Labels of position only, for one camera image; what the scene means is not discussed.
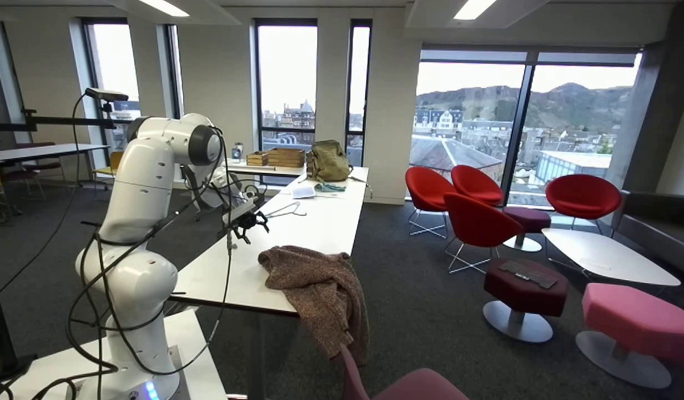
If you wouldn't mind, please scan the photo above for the black upright stand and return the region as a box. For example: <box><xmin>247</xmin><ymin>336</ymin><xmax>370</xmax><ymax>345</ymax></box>
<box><xmin>0</xmin><ymin>258</ymin><xmax>34</xmax><ymax>382</ymax></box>

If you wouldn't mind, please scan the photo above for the olive green backpack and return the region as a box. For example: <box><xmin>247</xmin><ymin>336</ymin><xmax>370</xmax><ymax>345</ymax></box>
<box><xmin>305</xmin><ymin>138</ymin><xmax>353</xmax><ymax>184</ymax></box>

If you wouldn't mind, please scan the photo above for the black camera rig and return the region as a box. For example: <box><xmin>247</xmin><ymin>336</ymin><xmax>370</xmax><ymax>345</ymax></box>
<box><xmin>21</xmin><ymin>86</ymin><xmax>132</xmax><ymax>151</ymax></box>

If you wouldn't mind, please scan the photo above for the white robot base table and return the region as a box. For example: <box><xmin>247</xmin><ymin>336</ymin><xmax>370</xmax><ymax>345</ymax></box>
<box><xmin>0</xmin><ymin>306</ymin><xmax>229</xmax><ymax>400</ymax></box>

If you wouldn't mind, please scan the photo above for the white desk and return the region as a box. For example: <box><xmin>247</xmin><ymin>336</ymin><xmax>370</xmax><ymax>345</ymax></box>
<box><xmin>181</xmin><ymin>158</ymin><xmax>309</xmax><ymax>184</ymax></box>

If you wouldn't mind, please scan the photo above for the ceiling light panel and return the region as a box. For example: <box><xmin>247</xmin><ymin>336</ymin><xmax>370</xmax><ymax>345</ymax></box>
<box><xmin>138</xmin><ymin>0</ymin><xmax>191</xmax><ymax>21</ymax></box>
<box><xmin>450</xmin><ymin>0</ymin><xmax>498</xmax><ymax>23</ymax></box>

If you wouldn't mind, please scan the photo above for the pink hexagonal stool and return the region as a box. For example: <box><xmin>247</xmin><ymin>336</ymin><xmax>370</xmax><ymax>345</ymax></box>
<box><xmin>573</xmin><ymin>279</ymin><xmax>684</xmax><ymax>391</ymax></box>

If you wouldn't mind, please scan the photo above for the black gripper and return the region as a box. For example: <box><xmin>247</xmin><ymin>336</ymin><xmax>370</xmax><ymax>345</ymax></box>
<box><xmin>224</xmin><ymin>206</ymin><xmax>274</xmax><ymax>247</ymax></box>

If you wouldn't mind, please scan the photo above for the maroon hexagonal stool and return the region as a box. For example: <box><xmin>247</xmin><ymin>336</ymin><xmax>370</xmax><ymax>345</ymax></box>
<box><xmin>503</xmin><ymin>205</ymin><xmax>554</xmax><ymax>253</ymax></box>
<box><xmin>479</xmin><ymin>256</ymin><xmax>573</xmax><ymax>345</ymax></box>

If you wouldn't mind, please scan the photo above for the dark grey sofa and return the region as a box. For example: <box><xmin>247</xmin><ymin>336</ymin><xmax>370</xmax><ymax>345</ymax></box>
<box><xmin>615</xmin><ymin>189</ymin><xmax>684</xmax><ymax>279</ymax></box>

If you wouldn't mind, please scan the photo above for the red shell lounge chair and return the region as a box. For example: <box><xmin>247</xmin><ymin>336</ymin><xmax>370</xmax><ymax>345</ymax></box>
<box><xmin>402</xmin><ymin>165</ymin><xmax>458</xmax><ymax>239</ymax></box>
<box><xmin>449</xmin><ymin>165</ymin><xmax>507</xmax><ymax>209</ymax></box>
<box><xmin>443</xmin><ymin>194</ymin><xmax>524</xmax><ymax>275</ymax></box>
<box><xmin>544</xmin><ymin>174</ymin><xmax>627</xmax><ymax>232</ymax></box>

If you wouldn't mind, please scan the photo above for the white low coffee table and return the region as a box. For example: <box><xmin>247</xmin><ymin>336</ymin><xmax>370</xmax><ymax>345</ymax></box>
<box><xmin>539</xmin><ymin>225</ymin><xmax>684</xmax><ymax>288</ymax></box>

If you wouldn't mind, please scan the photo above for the green wire clothes hanger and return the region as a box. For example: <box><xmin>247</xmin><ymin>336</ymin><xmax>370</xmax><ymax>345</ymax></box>
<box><xmin>265</xmin><ymin>201</ymin><xmax>309</xmax><ymax>223</ymax></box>

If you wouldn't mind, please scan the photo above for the wooden crate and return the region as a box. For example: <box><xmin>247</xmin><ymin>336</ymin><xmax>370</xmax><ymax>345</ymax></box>
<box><xmin>265</xmin><ymin>147</ymin><xmax>306</xmax><ymax>169</ymax></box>

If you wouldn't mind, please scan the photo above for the grey office desk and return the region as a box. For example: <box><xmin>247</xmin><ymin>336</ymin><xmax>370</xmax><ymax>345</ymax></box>
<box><xmin>0</xmin><ymin>143</ymin><xmax>111</xmax><ymax>169</ymax></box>

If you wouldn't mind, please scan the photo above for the small dark flat object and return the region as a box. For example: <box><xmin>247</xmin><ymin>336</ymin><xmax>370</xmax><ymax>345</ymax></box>
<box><xmin>505</xmin><ymin>265</ymin><xmax>559</xmax><ymax>291</ymax></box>

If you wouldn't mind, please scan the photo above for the maroon chair with metal legs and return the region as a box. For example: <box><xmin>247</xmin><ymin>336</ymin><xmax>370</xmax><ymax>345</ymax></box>
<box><xmin>334</xmin><ymin>342</ymin><xmax>471</xmax><ymax>400</ymax></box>

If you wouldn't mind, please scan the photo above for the long white table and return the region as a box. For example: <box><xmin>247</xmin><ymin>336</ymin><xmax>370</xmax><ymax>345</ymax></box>
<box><xmin>172</xmin><ymin>196</ymin><xmax>368</xmax><ymax>315</ymax></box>

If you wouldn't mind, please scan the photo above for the white adjoining table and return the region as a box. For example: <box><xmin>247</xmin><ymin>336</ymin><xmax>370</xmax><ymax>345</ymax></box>
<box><xmin>275</xmin><ymin>165</ymin><xmax>370</xmax><ymax>205</ymax></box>

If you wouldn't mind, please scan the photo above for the brown knitted clothing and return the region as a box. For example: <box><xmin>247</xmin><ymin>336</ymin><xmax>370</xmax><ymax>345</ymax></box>
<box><xmin>256</xmin><ymin>244</ymin><xmax>373</xmax><ymax>364</ymax></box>

